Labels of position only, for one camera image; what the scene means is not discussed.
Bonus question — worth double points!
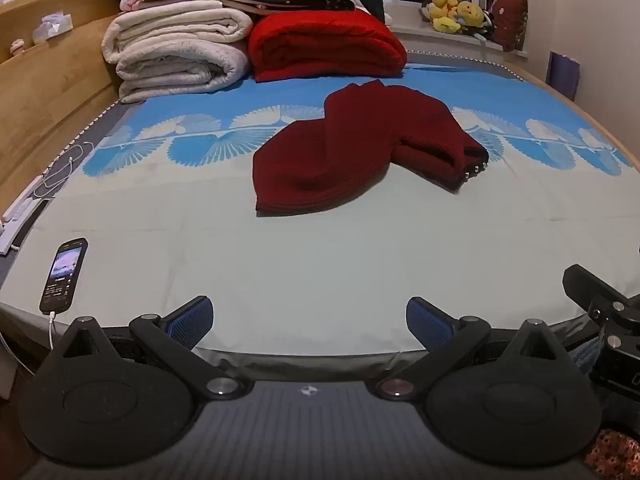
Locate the dark patterned folded cloth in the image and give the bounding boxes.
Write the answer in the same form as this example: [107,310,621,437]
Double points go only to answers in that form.
[142,0,357,16]

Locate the black smartphone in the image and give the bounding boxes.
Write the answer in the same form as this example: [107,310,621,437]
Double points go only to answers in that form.
[39,237,89,315]

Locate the dark red plush bag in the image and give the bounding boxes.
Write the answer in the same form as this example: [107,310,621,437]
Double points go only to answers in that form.
[492,0,529,53]

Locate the floral patterned clothing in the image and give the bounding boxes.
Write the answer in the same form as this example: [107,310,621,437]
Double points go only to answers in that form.
[582,428,640,480]

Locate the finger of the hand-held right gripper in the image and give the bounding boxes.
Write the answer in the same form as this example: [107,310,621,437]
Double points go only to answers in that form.
[562,264,640,322]

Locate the wooden headboard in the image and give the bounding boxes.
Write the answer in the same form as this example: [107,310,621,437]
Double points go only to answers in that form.
[0,0,137,213]

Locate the white coiled cable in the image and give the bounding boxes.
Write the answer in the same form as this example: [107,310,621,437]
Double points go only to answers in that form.
[29,142,97,201]

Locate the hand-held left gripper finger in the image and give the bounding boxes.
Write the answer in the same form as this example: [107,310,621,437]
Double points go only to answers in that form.
[374,296,562,402]

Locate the cream folded blanket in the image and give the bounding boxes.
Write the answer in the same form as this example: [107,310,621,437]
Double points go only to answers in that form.
[101,8,255,66]
[116,40,251,105]

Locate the white power strip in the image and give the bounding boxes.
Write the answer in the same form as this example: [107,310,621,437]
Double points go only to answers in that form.
[0,196,37,257]

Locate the tissue pack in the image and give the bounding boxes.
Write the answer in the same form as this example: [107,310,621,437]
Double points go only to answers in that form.
[32,10,75,45]

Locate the purple board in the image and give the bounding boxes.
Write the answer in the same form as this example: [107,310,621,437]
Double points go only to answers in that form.
[546,51,581,102]

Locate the bright red folded blanket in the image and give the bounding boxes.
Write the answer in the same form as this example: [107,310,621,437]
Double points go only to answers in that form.
[247,11,408,83]

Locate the yellow plush toy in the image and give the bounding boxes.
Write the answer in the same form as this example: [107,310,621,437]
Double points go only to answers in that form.
[425,0,463,34]
[456,1,487,30]

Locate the dark red knit sweater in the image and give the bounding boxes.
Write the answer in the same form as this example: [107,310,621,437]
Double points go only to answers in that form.
[252,79,491,217]

